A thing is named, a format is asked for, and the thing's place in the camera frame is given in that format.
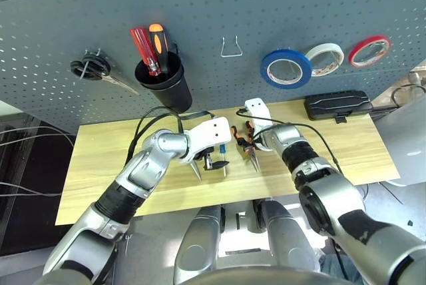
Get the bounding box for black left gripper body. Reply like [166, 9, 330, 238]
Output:
[194, 146, 214, 170]

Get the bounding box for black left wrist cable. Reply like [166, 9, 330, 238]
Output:
[124, 107, 217, 166]

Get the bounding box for red handled scissors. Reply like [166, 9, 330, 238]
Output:
[179, 160, 202, 181]

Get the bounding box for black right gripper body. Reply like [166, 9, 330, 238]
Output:
[246, 127, 264, 150]

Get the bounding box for red handled screwdriver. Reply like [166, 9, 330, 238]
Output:
[130, 27, 160, 77]

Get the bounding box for blue handled screwdriver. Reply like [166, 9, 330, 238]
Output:
[218, 144, 228, 178]

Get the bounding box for red tape roll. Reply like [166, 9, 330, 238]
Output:
[348, 35, 392, 69]

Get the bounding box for silver left robot thigh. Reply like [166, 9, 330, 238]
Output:
[172, 205, 226, 285]

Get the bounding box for grey robot torso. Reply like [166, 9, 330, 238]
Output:
[179, 266, 337, 285]

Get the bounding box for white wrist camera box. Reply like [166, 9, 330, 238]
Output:
[178, 117, 232, 165]
[244, 98, 277, 152]

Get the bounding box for silver wire pliers hook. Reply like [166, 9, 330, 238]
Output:
[220, 35, 243, 57]

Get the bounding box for black handled scissors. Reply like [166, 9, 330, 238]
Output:
[70, 50, 140, 96]

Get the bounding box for white tape roll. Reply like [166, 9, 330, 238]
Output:
[304, 43, 345, 77]

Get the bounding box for orange black handled screwdriver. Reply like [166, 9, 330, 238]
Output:
[148, 23, 170, 75]

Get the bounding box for blue tape roll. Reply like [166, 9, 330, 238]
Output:
[260, 48, 313, 91]

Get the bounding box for black power cable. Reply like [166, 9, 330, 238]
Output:
[371, 84, 426, 116]

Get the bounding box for silver right robot thigh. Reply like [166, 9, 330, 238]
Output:
[254, 200, 320, 272]

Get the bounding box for blue jeans leg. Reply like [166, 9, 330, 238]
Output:
[318, 253, 367, 285]

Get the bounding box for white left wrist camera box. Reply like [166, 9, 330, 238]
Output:
[178, 117, 232, 165]

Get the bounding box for thin grey cable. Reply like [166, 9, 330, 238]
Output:
[0, 127, 76, 148]
[0, 181, 63, 198]

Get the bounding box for silver robot thigh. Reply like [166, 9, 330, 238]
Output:
[254, 200, 320, 272]
[172, 205, 226, 285]

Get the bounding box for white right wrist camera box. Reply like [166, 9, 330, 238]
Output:
[244, 98, 277, 152]

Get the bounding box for orange black needle-nose pliers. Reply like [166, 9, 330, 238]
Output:
[231, 121, 260, 172]

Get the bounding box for black plastic cup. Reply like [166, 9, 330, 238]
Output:
[134, 51, 194, 115]

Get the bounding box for black plastic tool case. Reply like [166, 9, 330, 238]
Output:
[304, 90, 373, 125]

